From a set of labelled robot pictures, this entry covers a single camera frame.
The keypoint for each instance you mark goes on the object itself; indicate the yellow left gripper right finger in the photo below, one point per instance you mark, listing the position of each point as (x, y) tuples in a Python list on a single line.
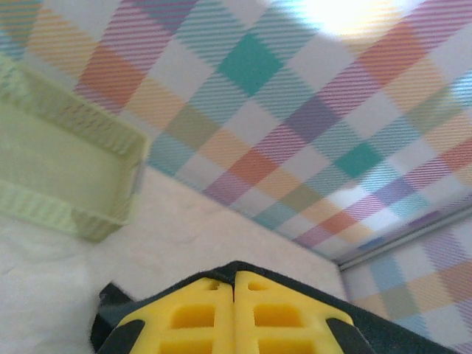
[(280, 317)]

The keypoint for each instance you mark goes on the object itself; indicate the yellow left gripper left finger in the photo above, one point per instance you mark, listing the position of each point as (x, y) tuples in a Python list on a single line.
[(191, 317)]

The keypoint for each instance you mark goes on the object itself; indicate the black t-shirt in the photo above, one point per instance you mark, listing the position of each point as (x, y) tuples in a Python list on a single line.
[(387, 324)]

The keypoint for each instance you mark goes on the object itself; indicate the pale green perforated plastic basket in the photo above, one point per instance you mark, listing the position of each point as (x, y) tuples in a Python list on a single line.
[(62, 162)]

